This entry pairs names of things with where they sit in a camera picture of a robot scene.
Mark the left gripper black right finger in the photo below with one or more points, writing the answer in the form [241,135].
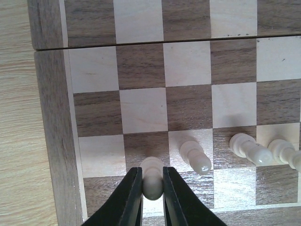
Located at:
[181,206]

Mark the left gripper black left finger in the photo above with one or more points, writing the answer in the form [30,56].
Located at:
[125,205]

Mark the white pawn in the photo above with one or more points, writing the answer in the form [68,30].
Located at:
[284,153]
[152,168]
[193,154]
[245,146]

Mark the wooden folding chessboard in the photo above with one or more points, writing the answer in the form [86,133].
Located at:
[123,80]

